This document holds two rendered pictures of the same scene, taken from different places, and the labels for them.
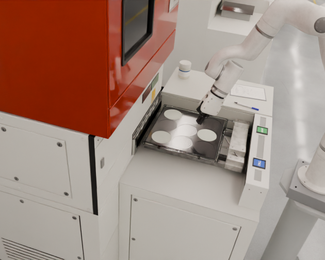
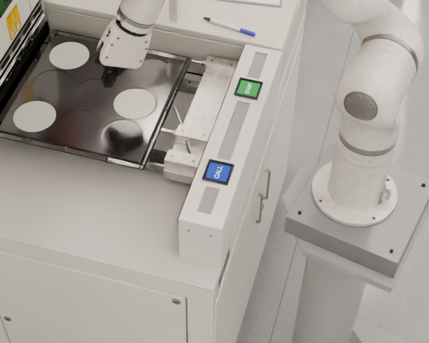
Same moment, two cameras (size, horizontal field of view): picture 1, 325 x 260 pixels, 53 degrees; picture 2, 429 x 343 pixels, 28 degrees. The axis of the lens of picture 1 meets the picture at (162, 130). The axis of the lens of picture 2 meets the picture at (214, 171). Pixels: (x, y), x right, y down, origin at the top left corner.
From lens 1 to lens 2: 0.66 m
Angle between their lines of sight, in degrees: 14
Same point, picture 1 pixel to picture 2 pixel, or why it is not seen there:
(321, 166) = (344, 173)
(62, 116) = not seen: outside the picture
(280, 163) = not seen: hidden behind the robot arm
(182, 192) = (70, 235)
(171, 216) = (58, 281)
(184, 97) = (94, 13)
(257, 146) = (226, 130)
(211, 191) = (130, 229)
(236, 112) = (206, 41)
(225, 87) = (141, 14)
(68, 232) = not seen: outside the picture
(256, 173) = (206, 196)
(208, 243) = (140, 326)
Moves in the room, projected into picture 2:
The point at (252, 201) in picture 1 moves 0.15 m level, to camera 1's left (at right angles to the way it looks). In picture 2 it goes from (201, 251) to (131, 248)
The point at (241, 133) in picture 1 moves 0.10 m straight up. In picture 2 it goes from (215, 92) to (216, 62)
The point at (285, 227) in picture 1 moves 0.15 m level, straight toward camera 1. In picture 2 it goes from (310, 282) to (278, 326)
